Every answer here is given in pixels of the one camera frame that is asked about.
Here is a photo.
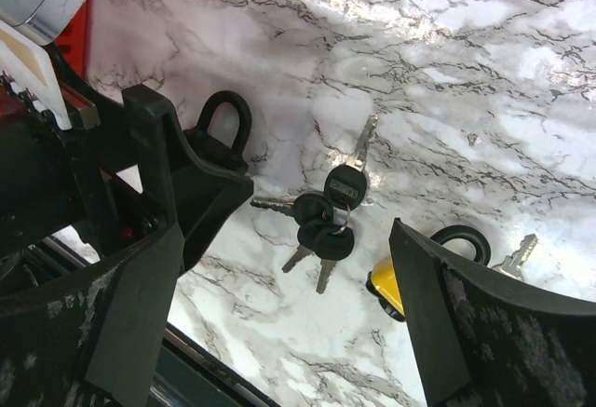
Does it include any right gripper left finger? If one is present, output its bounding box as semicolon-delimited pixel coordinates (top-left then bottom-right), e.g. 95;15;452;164
1;225;183;406

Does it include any small yellow padlock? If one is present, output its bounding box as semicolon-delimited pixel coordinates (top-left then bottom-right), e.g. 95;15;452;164
365;220;492;322

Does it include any red plastic basket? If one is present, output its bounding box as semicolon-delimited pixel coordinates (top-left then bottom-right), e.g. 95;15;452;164
1;2;90;130

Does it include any black padlock with keys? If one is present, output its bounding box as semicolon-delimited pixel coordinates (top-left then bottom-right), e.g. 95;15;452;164
184;90;252;175

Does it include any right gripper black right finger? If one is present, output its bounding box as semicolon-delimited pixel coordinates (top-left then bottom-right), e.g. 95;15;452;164
388;217;596;407

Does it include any silver key bunch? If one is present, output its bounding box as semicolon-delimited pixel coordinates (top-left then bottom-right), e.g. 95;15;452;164
492;234;538;282

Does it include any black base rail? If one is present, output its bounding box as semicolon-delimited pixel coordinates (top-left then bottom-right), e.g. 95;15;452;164
146;324;277;406

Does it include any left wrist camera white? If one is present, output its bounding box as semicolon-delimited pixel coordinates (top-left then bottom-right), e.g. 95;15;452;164
1;0;87;130

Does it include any black-headed key bunch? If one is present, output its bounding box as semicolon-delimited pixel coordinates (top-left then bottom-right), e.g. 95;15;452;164
251;114;379;294

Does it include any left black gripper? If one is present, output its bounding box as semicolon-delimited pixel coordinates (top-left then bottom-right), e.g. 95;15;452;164
1;47;254;272

